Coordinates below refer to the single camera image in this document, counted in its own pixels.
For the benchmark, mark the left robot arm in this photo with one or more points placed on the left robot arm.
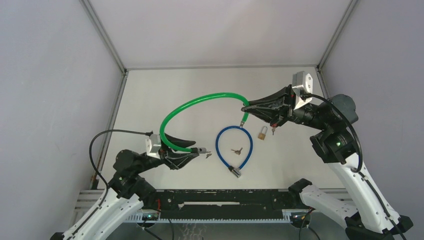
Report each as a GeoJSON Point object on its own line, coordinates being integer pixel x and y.
{"type": "Point", "coordinates": [127, 191]}

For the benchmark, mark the blue cable lock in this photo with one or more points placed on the blue cable lock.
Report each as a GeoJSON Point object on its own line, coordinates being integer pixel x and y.
{"type": "Point", "coordinates": [234, 169]}

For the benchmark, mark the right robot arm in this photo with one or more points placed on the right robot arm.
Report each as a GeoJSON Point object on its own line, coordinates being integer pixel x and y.
{"type": "Point", "coordinates": [371, 217]}

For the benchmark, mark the brass padlock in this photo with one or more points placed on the brass padlock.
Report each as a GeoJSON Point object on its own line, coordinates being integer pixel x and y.
{"type": "Point", "coordinates": [262, 133]}

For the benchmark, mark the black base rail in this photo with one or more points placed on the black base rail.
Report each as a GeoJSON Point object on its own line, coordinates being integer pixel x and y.
{"type": "Point", "coordinates": [223, 204]}

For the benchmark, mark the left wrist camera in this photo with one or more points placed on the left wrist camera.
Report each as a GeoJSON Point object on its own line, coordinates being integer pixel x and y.
{"type": "Point", "coordinates": [153, 145]}

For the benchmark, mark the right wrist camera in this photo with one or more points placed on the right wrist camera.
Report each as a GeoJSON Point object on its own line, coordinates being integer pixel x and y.
{"type": "Point", "coordinates": [302, 84]}

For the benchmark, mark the white cable duct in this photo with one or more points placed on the white cable duct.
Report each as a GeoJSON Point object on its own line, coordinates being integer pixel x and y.
{"type": "Point", "coordinates": [141, 217]}

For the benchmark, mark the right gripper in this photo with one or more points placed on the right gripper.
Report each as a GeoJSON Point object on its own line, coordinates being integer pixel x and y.
{"type": "Point", "coordinates": [277, 114]}

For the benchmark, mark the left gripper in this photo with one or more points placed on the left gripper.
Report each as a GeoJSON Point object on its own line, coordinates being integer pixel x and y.
{"type": "Point", "coordinates": [175, 159]}

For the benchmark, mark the blue lock keys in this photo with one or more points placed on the blue lock keys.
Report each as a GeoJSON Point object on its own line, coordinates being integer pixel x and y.
{"type": "Point", "coordinates": [237, 151]}

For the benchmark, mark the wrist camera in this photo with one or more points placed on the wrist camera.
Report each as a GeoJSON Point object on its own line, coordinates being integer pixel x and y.
{"type": "Point", "coordinates": [302, 84]}
{"type": "Point", "coordinates": [153, 145]}

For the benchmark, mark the green cable lock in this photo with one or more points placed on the green cable lock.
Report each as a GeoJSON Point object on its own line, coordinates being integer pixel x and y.
{"type": "Point", "coordinates": [188, 109]}

